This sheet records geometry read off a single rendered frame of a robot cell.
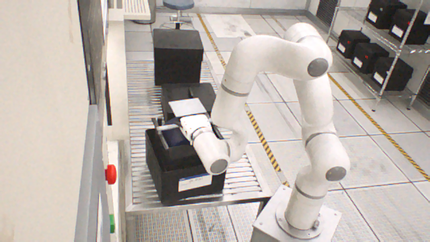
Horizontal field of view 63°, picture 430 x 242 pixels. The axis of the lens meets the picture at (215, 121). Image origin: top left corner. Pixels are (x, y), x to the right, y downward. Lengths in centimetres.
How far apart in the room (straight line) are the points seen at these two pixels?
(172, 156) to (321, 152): 54
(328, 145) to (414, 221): 180
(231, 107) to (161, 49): 109
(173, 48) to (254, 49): 114
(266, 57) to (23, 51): 78
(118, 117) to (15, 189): 131
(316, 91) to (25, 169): 92
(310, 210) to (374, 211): 149
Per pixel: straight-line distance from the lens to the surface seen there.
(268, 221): 145
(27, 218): 22
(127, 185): 153
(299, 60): 92
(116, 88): 143
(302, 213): 139
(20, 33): 23
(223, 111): 104
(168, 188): 140
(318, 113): 109
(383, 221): 279
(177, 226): 235
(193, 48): 206
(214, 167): 113
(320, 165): 116
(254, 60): 96
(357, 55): 431
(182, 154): 135
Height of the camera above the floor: 186
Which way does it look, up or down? 35 degrees down
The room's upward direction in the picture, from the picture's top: 7 degrees clockwise
